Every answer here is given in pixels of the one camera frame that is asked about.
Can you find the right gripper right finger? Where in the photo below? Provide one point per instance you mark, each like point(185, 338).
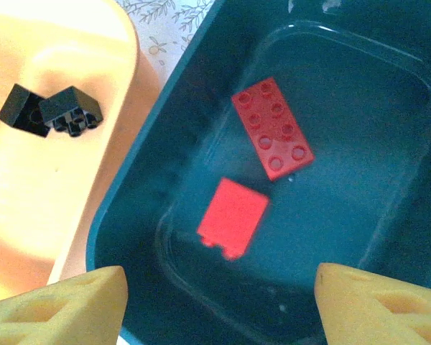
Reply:
point(380, 312)

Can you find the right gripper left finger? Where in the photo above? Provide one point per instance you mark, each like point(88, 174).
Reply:
point(57, 312)

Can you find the red square lego brick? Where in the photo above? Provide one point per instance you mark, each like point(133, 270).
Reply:
point(233, 219)

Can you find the black square lego brick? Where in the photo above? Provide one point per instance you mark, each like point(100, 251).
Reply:
point(16, 106)
point(70, 108)

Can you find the red long lego brick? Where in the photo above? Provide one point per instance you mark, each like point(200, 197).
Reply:
point(273, 125)

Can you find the teal plastic container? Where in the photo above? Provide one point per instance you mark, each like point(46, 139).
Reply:
point(345, 215)

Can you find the orange plastic container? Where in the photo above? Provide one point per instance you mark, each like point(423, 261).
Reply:
point(39, 179)

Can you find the floral patterned tablecloth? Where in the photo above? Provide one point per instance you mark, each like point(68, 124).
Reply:
point(165, 18)

